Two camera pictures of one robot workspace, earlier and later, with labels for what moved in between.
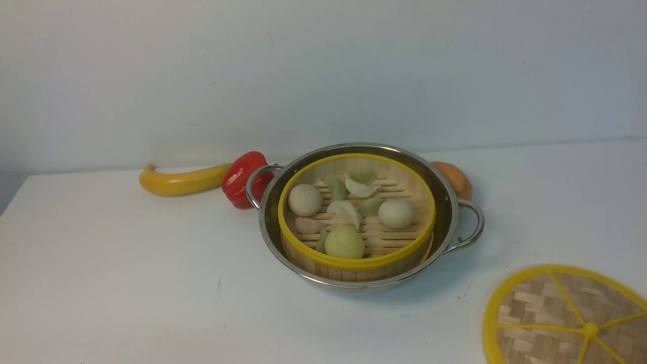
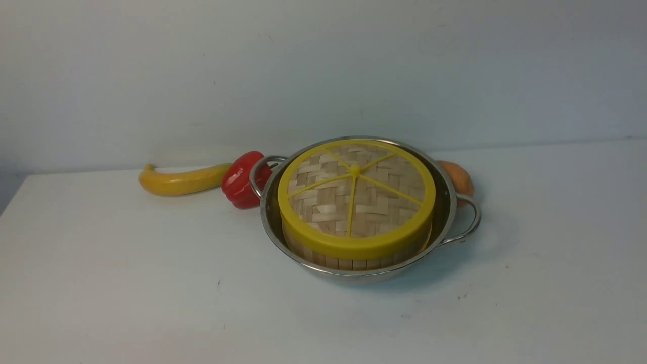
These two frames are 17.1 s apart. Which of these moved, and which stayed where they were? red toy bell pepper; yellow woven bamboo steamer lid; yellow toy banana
Moved: yellow woven bamboo steamer lid
Stayed: yellow toy banana; red toy bell pepper
